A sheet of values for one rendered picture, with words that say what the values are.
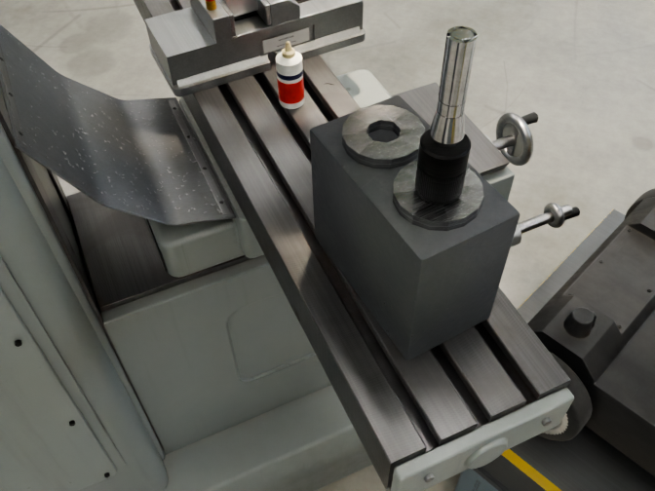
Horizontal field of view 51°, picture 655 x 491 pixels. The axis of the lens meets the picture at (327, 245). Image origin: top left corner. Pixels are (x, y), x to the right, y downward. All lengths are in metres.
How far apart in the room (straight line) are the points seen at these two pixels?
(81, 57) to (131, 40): 0.22
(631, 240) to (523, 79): 1.45
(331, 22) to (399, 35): 1.79
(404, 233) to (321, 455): 0.99
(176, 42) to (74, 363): 0.53
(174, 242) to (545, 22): 2.36
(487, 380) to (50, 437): 0.76
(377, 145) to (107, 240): 0.63
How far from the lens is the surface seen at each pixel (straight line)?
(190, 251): 1.09
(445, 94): 0.60
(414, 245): 0.65
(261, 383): 1.47
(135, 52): 3.00
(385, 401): 0.77
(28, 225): 0.93
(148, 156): 1.13
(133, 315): 1.15
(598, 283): 1.37
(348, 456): 1.62
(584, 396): 1.26
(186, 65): 1.13
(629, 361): 1.32
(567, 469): 1.38
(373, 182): 0.70
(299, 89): 1.07
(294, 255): 0.88
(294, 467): 1.58
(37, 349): 1.06
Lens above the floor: 1.62
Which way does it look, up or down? 50 degrees down
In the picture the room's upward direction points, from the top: 1 degrees counter-clockwise
